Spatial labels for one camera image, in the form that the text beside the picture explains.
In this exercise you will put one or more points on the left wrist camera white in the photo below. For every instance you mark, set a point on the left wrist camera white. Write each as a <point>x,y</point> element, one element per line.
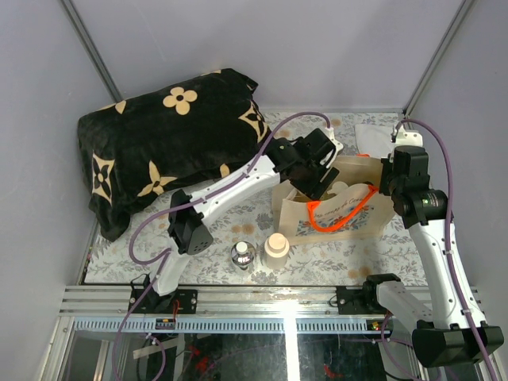
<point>332,149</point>

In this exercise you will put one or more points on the floral table mat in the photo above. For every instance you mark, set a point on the floral table mat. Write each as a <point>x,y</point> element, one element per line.
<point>321,264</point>

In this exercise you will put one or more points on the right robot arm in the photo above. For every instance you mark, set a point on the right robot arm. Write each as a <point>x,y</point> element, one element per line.
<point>453,330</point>

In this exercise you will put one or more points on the clear glass bottle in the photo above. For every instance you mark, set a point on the clear glass bottle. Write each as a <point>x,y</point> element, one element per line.
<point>243,256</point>

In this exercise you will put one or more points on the beige canvas tote bag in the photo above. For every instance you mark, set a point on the beige canvas tote bag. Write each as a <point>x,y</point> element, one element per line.
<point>356,213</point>

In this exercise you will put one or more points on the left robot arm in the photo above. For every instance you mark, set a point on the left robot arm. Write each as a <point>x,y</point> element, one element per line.
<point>191,215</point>

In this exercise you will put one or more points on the beige jar right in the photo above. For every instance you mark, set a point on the beige jar right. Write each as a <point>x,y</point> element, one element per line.
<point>276,249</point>

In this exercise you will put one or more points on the white folded cloth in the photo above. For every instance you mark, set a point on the white folded cloth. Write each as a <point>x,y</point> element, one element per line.
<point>373,140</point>

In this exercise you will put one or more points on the aluminium rail frame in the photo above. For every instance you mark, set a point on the aluminium rail frame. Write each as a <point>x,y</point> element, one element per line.
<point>208,309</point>

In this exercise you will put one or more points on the black floral pattern pillow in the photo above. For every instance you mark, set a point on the black floral pattern pillow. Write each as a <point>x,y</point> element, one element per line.
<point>186,133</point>

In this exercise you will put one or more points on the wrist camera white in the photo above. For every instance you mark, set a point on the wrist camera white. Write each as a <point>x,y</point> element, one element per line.
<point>332,149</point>
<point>405,137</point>

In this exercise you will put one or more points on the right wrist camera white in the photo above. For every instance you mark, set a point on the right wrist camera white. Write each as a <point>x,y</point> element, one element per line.
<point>405,137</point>

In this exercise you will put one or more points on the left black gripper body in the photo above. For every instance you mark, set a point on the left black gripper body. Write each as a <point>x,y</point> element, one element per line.
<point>310,178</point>

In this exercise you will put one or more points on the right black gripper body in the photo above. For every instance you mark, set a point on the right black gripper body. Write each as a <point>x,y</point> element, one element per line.
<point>389,182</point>

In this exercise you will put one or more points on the green pump bottle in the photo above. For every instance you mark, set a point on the green pump bottle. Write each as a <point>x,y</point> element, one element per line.
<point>334,190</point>

